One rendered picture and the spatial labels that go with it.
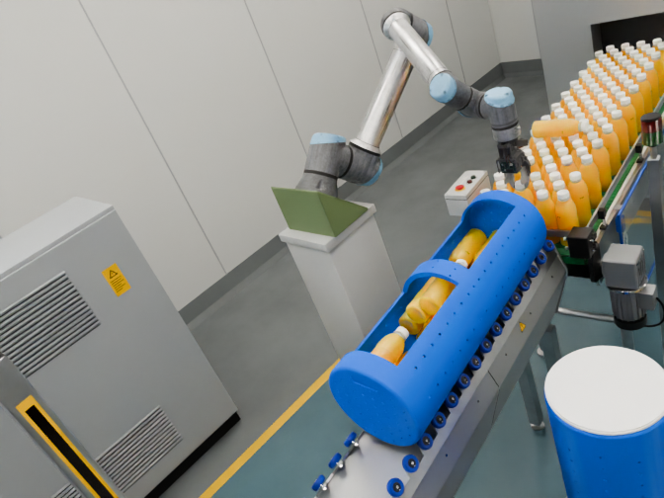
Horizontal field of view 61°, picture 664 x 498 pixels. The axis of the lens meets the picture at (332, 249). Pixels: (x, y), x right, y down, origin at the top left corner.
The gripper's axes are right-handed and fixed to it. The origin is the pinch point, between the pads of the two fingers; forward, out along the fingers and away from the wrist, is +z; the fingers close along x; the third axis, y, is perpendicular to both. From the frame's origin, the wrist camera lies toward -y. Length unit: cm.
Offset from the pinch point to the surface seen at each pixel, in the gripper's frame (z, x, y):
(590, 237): 15.7, 25.4, 8.7
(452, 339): -1, 14, 82
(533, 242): 3.8, 15.7, 29.9
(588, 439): 14, 50, 90
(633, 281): 36, 36, 5
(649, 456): 20, 61, 85
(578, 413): 11, 47, 86
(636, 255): 28.4, 36.7, -0.2
